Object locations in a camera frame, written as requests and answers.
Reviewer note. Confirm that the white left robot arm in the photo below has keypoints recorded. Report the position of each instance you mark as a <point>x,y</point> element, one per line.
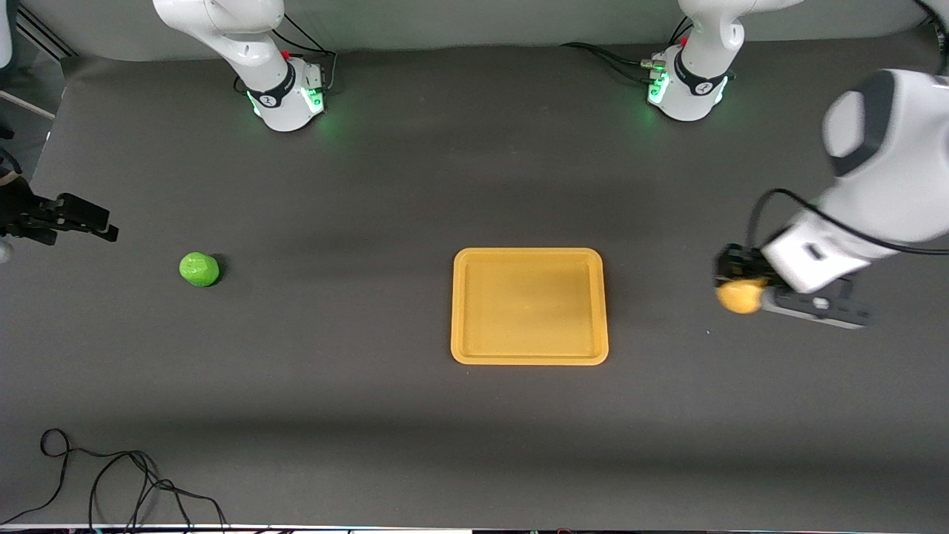
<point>897,156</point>

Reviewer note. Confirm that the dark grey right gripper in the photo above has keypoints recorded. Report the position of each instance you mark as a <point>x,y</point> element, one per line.
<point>21,210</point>

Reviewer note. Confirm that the dark grey table mat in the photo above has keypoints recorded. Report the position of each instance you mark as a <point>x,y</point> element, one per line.
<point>334,222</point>

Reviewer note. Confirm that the aluminium frame rail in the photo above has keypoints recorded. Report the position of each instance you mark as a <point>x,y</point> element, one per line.
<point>44,33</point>

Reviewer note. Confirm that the thin white rod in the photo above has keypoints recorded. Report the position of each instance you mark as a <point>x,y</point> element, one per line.
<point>30,104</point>

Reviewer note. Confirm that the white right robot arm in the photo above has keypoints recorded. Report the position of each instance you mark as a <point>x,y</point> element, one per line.
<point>252,52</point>

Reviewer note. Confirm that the green apple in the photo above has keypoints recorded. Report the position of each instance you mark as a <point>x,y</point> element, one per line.
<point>199,268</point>

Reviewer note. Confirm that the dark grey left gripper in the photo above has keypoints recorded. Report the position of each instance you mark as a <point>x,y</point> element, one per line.
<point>732,264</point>

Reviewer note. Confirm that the yellow plastic tray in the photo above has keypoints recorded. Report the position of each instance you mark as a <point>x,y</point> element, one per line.
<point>528,308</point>

